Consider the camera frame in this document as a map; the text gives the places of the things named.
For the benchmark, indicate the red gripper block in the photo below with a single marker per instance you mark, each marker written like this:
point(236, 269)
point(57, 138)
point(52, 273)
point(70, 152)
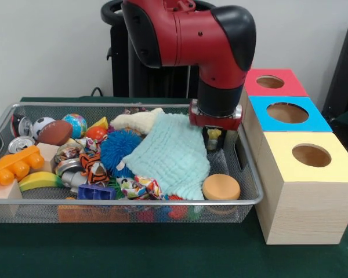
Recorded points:
point(217, 123)

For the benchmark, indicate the light blue knitted cloth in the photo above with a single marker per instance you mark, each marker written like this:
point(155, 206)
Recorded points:
point(171, 156)

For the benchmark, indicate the long orange toy brick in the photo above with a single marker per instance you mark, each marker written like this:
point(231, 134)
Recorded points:
point(14, 168)

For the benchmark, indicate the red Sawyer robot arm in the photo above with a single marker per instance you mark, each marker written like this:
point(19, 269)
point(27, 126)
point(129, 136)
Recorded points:
point(191, 37)

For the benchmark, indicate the wooden box with three holes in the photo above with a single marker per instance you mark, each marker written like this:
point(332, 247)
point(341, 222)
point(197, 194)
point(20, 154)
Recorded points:
point(304, 202)

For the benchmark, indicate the orange round foam disc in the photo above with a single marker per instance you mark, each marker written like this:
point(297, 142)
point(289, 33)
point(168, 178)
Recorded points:
point(221, 187)

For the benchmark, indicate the cream knitted cloth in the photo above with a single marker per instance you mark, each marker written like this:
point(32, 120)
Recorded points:
point(133, 120)

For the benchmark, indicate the blue spiky ball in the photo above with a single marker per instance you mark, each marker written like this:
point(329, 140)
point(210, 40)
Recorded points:
point(117, 150)

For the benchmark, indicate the tiger plush toy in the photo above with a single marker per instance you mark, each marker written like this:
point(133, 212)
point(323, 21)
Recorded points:
point(92, 169)

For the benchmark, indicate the blue plastic toy brick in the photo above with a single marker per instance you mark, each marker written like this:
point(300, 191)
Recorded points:
point(95, 192)

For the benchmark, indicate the globe print ball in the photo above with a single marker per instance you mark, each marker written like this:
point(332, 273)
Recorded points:
point(76, 124)

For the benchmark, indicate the silver metallic toy piece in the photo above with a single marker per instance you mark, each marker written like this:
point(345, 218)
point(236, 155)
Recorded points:
point(71, 178)

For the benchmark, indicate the brown toy football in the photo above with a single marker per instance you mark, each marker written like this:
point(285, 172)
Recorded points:
point(55, 133)

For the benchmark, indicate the small soccer ball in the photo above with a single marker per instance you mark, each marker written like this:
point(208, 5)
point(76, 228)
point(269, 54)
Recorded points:
point(40, 124)

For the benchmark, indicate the yellow toy banana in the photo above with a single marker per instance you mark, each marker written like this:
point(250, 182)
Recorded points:
point(39, 179)

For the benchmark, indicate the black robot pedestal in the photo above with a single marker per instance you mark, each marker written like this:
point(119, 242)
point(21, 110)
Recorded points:
point(119, 72)

